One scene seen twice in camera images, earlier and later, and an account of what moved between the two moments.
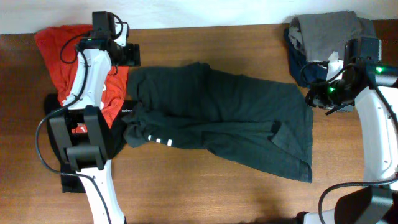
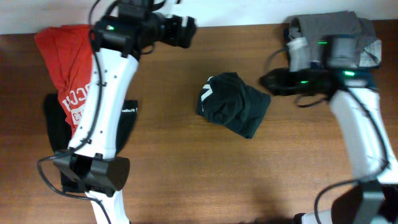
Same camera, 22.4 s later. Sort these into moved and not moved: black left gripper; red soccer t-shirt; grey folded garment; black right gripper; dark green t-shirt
Moved: black left gripper; black right gripper; dark green t-shirt
Not moved: grey folded garment; red soccer t-shirt
